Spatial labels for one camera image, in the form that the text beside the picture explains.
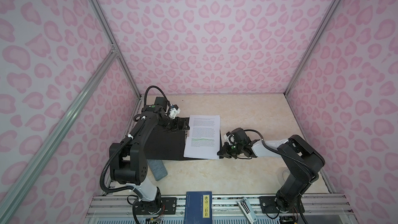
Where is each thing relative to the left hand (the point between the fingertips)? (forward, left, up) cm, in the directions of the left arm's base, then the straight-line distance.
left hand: (182, 126), depth 85 cm
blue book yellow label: (-36, -8, -13) cm, 39 cm away
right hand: (-10, -19, -12) cm, 25 cm away
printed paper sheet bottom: (0, -11, -14) cm, 18 cm away
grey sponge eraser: (-19, +13, -12) cm, 26 cm away
